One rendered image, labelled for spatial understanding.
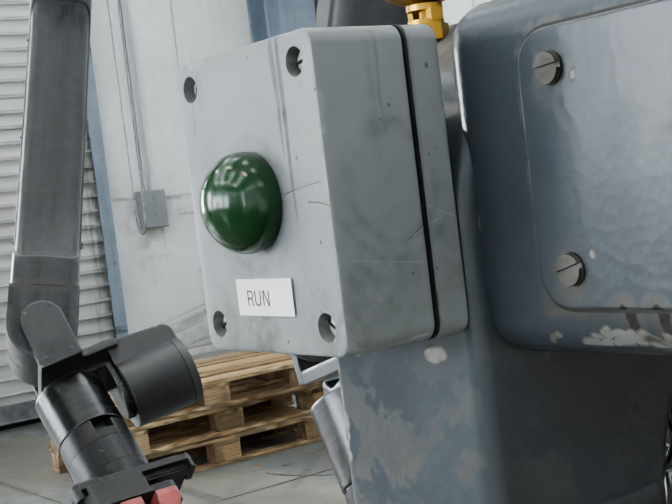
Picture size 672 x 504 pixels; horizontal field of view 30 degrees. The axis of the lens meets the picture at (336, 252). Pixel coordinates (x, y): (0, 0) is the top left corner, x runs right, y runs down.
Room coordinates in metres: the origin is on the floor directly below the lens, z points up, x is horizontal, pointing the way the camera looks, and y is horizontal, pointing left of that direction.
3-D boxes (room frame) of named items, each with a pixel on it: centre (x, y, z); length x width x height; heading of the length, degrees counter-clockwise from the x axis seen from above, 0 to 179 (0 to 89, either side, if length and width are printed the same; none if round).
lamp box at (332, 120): (0.38, 0.00, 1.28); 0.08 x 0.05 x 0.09; 35
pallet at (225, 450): (6.41, 0.87, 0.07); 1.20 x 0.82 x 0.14; 123
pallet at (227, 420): (6.42, 0.85, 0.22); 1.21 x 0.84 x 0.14; 125
